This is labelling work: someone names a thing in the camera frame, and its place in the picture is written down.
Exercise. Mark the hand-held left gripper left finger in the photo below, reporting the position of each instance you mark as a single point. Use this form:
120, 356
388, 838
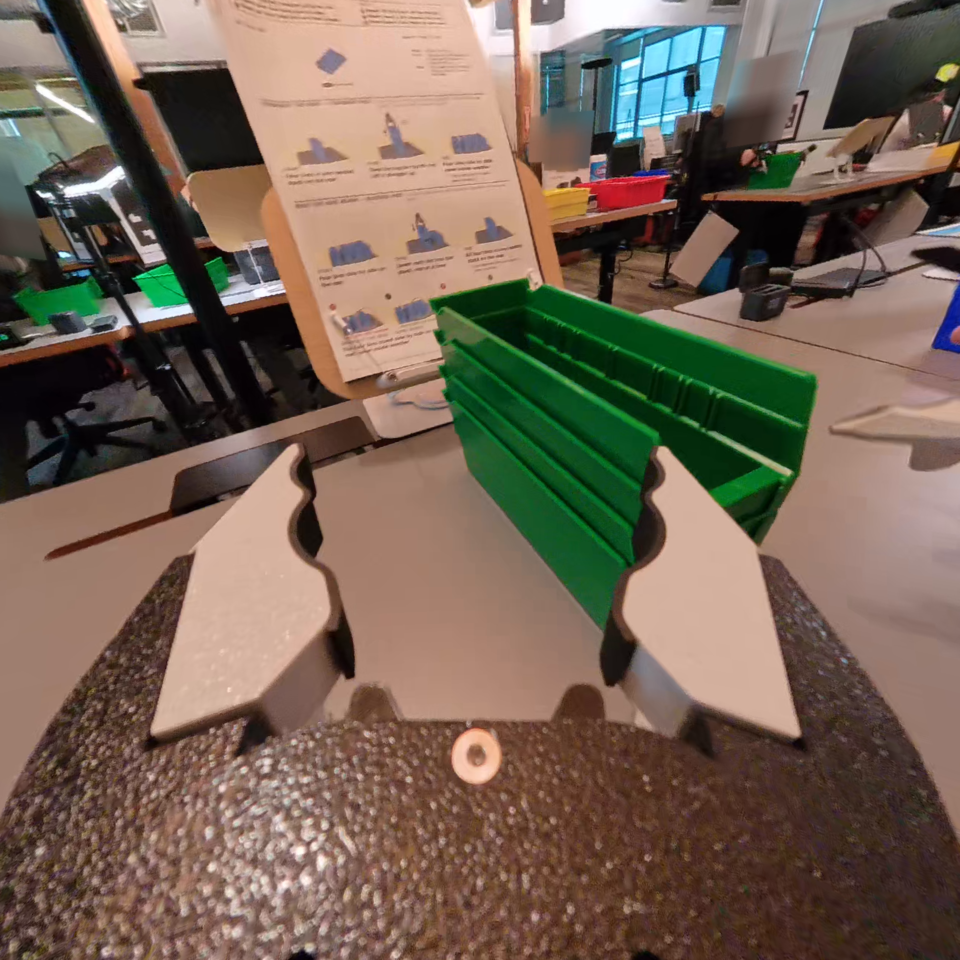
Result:
247, 622

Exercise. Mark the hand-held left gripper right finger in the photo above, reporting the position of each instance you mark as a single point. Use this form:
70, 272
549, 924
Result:
705, 622

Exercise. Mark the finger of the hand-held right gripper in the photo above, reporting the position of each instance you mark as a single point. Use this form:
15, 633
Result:
922, 424

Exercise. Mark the wooden top desk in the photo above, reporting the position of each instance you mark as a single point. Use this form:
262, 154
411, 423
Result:
825, 186
615, 216

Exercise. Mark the blue card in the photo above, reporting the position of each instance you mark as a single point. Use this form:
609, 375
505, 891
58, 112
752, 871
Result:
946, 326

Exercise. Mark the dark laptop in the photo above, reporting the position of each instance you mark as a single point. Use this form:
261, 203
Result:
832, 281

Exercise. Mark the black charger box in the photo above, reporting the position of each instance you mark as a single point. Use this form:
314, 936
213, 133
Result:
765, 304

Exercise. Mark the black office chair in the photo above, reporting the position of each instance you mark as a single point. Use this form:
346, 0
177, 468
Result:
82, 442

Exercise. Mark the white leaning board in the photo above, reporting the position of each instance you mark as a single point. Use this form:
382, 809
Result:
705, 251

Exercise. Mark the red plastic bin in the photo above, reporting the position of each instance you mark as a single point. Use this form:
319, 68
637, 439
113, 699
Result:
622, 193

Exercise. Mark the beige document board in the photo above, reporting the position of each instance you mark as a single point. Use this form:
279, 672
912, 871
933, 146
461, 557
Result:
229, 206

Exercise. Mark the yellow plastic bin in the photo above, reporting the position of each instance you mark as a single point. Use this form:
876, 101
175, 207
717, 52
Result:
566, 204

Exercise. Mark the black pole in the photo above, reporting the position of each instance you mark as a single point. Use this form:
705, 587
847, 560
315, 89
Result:
150, 187

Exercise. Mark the printed instruction sheet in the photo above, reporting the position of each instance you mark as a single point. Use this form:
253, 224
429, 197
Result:
375, 187

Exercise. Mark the black floor lamp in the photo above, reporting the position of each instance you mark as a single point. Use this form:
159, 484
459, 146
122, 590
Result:
598, 90

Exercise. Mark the large black wall screen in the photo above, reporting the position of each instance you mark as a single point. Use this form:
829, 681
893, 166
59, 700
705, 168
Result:
892, 71

